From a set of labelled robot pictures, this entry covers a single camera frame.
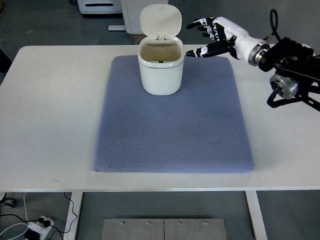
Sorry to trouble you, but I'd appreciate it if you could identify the white table right leg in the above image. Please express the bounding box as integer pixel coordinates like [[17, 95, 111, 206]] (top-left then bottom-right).
[[245, 190, 268, 240]]

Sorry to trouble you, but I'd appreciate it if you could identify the black power cable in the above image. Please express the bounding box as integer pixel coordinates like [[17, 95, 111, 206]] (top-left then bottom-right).
[[0, 191, 78, 234]]

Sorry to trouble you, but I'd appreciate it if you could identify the person in dark trousers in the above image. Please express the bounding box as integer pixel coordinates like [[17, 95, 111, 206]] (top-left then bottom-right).
[[0, 49, 12, 74]]

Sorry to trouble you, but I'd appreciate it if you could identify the grey metal floor plate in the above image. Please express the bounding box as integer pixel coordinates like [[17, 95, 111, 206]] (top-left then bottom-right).
[[102, 218, 227, 240]]

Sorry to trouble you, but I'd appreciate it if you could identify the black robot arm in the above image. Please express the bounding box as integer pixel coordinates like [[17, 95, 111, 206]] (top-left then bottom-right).
[[254, 9, 320, 111]]

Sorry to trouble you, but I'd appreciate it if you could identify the white trash bin open lid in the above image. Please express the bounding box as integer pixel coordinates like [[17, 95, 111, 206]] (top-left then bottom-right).
[[138, 3, 185, 96]]

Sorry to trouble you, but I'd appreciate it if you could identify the white machine with slot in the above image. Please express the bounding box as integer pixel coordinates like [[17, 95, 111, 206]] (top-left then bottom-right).
[[77, 0, 122, 15]]

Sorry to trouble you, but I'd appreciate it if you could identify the white power strip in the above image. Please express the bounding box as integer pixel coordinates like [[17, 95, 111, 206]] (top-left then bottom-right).
[[23, 216, 55, 240]]

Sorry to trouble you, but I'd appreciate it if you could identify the brown floor socket plate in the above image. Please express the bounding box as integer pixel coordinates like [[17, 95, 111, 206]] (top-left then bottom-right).
[[132, 34, 147, 45]]

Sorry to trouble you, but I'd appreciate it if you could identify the blue textured mat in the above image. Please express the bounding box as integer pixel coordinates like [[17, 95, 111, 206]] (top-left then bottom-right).
[[92, 55, 254, 174]]

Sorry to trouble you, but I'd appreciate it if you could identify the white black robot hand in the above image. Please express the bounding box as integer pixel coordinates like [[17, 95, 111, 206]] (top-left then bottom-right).
[[186, 16, 270, 67]]

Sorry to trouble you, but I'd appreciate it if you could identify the white power cable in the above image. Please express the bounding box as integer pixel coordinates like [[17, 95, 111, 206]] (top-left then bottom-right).
[[0, 191, 30, 240]]

